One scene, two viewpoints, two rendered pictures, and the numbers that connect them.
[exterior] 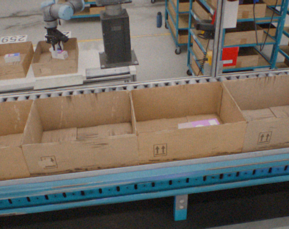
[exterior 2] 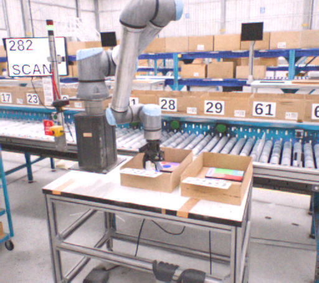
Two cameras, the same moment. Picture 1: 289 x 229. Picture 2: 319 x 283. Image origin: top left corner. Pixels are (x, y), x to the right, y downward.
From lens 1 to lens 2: 369 cm
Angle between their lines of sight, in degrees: 124
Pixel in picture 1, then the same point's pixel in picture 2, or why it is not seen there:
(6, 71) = (220, 159)
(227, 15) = (50, 94)
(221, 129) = (141, 91)
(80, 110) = (179, 105)
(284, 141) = not seen: hidden behind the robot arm
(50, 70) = (175, 157)
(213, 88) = not seen: hidden behind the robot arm
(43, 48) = (166, 184)
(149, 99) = (148, 100)
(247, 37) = not seen: outside the picture
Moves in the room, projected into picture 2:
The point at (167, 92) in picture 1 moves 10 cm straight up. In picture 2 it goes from (140, 97) to (139, 86)
